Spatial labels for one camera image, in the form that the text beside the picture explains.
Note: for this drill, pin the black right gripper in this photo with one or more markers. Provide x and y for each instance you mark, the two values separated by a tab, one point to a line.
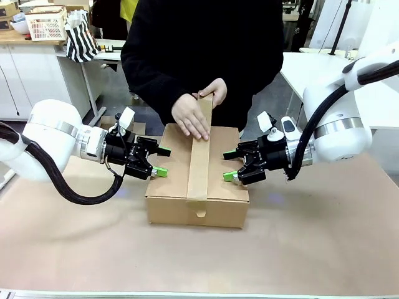
275	154

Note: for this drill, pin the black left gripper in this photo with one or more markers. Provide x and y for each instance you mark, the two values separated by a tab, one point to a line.
120	149

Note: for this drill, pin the brown cardboard box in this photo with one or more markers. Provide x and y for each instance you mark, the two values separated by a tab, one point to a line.
168	187

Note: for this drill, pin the brown packing tape strip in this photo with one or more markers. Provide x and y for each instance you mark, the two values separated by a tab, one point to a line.
199	162

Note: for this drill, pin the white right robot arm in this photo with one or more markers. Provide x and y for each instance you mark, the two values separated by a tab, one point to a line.
336	140

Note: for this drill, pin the small cardboard box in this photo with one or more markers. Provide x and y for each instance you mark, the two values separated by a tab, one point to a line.
7	7

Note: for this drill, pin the person's right hand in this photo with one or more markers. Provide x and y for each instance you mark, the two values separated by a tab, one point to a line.
191	115

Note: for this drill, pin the person's left hand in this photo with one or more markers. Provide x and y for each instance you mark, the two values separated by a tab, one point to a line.
219	90

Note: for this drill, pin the white folding table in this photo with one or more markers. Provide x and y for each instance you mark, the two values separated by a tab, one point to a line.
109	56

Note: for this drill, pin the large white work table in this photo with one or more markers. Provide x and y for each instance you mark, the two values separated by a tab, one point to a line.
311	71

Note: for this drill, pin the black rod tool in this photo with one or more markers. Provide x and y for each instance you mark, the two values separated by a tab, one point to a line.
109	48

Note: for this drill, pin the person in black sweater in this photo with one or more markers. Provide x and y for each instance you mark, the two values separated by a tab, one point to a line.
193	46

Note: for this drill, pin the black white striped bag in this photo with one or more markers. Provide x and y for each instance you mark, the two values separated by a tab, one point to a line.
81	43

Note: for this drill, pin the wooden top white cabinet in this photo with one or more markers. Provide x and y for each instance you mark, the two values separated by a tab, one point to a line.
25	78

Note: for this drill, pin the person in yellow shirt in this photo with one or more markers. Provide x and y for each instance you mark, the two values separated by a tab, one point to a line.
129	9

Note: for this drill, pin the black stand pole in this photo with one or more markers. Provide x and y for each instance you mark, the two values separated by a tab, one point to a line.
341	25

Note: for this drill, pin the white plastic basket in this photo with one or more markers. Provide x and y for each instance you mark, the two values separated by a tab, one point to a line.
46	26

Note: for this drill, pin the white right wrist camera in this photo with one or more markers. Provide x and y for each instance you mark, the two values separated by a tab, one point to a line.
265	121

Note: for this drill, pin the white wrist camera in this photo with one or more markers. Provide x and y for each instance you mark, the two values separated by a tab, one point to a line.
265	121
127	117

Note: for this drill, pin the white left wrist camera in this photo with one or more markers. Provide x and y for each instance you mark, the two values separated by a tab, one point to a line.
127	117

